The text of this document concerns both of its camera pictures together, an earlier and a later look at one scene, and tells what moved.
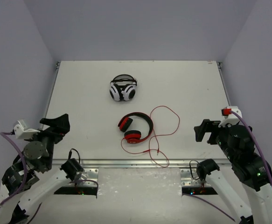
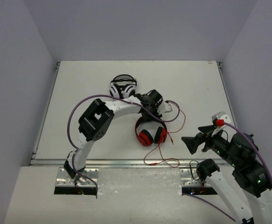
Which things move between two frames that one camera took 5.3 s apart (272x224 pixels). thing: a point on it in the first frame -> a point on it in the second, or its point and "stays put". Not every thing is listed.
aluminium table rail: [137, 163] stays put
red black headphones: [134, 136] -> [145, 137]
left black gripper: [51, 131] -> [148, 114]
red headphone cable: [156, 143] -> [183, 126]
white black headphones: [123, 87] stays put
